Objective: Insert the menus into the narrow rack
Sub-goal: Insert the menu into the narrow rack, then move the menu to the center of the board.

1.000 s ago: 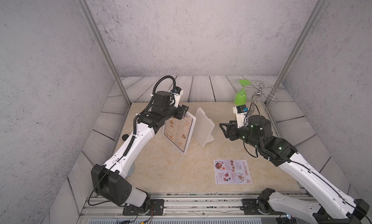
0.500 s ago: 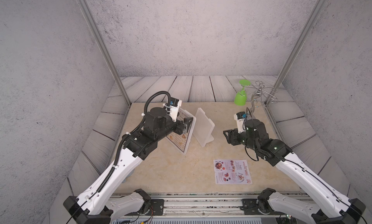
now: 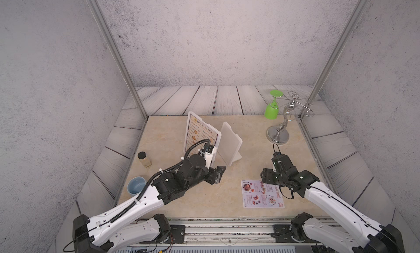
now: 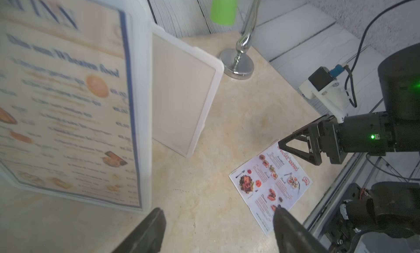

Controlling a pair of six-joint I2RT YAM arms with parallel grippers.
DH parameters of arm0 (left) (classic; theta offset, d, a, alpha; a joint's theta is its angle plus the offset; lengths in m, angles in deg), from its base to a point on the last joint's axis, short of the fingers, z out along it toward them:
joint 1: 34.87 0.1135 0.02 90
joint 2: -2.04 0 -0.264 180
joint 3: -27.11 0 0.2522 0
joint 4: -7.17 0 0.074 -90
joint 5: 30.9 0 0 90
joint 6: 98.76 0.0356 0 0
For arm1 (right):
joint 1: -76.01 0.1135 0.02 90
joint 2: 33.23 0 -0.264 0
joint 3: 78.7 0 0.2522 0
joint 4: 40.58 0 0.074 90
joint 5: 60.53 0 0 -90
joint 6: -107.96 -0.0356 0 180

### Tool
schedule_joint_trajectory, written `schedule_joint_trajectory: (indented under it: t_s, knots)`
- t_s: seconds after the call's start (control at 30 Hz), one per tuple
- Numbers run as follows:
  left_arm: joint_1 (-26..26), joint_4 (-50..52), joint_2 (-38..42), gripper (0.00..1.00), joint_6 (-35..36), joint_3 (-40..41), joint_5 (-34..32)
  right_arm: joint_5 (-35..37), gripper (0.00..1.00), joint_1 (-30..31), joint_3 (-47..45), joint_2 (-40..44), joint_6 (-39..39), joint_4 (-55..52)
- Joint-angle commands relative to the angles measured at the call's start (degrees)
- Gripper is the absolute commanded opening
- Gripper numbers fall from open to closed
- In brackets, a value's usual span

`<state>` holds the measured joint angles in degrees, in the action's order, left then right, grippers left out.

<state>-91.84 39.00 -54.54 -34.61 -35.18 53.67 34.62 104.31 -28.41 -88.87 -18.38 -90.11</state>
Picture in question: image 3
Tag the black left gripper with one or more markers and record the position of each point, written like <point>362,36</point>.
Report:
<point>213,179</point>

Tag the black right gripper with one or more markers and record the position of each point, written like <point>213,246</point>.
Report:
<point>266,176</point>

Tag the small pink food menu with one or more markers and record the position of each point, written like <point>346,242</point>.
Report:
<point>256,194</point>

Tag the Dim Sum Inn blue-bordered menu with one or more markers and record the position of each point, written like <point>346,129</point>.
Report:
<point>200,134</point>

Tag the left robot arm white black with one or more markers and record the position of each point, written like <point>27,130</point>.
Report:
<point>115,229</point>

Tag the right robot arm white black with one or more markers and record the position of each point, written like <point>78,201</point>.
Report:
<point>361,234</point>

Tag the small frosted acrylic menu rack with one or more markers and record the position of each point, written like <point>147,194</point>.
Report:
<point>229,146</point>

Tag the large frosted acrylic menu rack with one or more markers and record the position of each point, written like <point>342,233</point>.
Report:
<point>201,136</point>

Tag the green plastic wine glass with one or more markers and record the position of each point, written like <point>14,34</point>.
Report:
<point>272,109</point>

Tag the small black-capped glass bottle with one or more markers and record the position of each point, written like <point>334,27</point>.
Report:
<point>144,159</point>

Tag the light blue cup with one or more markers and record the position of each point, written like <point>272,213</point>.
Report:
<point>136,185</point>

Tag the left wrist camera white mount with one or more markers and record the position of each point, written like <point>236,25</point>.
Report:
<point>207,152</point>

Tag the silver wire glass holder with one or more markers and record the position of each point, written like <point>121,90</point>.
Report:
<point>279,134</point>

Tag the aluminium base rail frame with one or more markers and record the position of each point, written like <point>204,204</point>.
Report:
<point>230,235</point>

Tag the aluminium right corner post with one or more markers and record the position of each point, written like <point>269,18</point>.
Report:
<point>335,54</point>

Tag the aluminium corner post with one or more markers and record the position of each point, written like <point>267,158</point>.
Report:
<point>113,48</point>
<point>335,54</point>

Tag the aluminium left corner post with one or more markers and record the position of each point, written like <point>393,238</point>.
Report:
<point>113,48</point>

